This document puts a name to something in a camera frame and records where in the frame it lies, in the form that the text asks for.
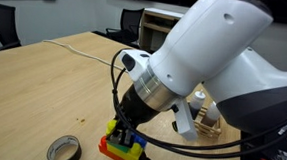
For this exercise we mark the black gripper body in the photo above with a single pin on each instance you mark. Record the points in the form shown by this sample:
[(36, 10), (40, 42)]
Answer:
[(135, 109)]

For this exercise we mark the squeeze bottle dark sauce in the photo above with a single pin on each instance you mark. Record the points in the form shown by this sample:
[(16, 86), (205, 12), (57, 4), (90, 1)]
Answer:
[(196, 103)]

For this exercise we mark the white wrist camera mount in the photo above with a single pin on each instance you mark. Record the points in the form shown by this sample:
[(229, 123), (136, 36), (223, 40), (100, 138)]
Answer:
[(185, 121)]

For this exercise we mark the black office chair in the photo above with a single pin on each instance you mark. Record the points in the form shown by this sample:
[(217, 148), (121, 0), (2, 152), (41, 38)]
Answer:
[(131, 22), (1, 24)]

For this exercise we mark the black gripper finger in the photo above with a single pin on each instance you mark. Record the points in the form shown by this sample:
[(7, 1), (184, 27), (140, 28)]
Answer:
[(127, 137), (117, 134)]

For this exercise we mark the green toy brick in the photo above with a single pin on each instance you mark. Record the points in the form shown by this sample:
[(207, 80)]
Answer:
[(121, 146)]

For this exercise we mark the colourful toy block stack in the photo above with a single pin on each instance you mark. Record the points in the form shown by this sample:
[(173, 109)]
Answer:
[(104, 147)]

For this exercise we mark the brown crumbs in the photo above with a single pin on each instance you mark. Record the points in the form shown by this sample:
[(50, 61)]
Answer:
[(81, 120)]

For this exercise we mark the blue toy brick with studs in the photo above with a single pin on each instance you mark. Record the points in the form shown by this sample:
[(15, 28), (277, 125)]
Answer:
[(139, 140)]

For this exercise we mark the small yellow toy brick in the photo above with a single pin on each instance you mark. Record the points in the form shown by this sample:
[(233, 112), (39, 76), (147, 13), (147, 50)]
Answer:
[(110, 128)]

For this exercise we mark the squeeze bottle brown sauce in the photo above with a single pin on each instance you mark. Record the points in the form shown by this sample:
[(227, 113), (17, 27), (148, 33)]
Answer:
[(211, 116)]

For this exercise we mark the wooden slat crate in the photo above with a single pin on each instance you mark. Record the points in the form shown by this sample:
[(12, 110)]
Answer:
[(207, 129)]

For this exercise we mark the black tape roll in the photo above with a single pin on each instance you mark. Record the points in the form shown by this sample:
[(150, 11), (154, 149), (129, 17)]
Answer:
[(53, 151)]

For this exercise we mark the long yellow toy brick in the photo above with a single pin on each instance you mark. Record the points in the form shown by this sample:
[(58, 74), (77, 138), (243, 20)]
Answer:
[(130, 155)]

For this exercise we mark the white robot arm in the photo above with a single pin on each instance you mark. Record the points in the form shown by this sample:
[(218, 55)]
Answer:
[(218, 61)]

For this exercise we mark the wooden console shelf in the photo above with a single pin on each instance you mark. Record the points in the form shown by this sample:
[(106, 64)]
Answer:
[(156, 27)]

